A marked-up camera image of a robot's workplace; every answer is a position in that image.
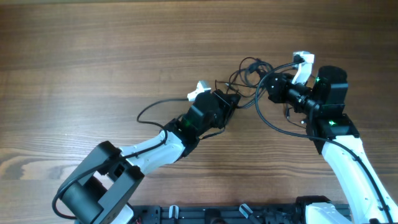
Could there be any left camera cable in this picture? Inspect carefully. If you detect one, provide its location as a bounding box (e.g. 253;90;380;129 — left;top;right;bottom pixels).
52;98;190;220

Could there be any camera cable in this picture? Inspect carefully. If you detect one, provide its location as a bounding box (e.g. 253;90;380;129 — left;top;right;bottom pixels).
254;61;394;224
52;98;190;220

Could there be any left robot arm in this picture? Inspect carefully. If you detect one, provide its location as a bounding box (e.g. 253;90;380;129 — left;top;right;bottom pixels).
52;90;241;223

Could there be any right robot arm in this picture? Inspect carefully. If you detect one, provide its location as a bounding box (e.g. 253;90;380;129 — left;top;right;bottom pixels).
259;65;397;223

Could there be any right camera cable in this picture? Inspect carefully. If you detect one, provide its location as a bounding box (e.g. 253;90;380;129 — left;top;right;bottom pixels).
254;61;394;224

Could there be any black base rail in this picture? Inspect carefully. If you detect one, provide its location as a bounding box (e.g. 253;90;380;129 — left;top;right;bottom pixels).
130;203;305;224

